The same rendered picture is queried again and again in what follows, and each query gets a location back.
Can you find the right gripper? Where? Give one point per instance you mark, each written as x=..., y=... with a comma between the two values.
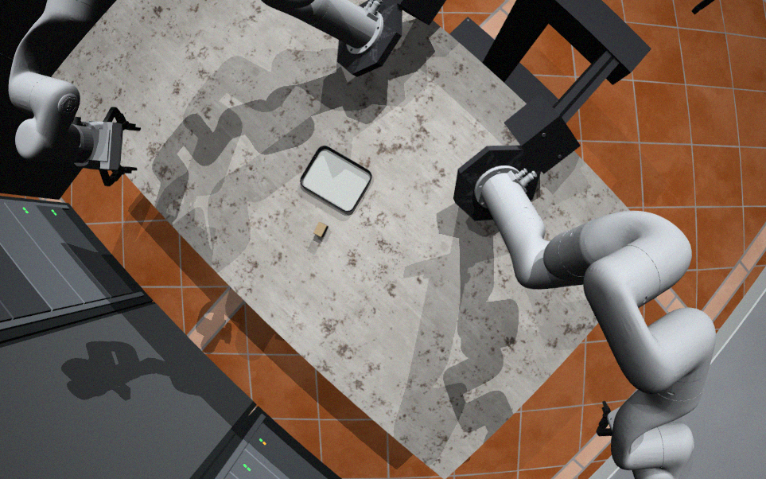
x=116, y=173

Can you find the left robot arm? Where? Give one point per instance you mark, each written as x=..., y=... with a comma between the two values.
x=648, y=255

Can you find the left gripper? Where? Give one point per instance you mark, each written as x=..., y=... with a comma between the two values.
x=608, y=419

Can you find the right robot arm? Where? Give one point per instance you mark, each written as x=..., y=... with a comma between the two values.
x=51, y=136

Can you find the tan block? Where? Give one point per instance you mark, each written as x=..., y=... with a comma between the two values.
x=320, y=229

